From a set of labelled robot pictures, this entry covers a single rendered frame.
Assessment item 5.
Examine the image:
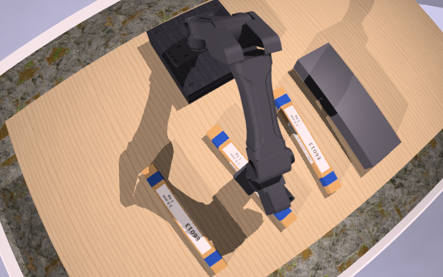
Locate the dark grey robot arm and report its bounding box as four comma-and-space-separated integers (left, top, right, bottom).
165, 11, 295, 215

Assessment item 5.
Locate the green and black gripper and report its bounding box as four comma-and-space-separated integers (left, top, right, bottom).
233, 165, 255, 195

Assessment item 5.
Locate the tan cardboard box with blue bands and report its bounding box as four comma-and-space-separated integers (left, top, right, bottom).
273, 87, 341, 194

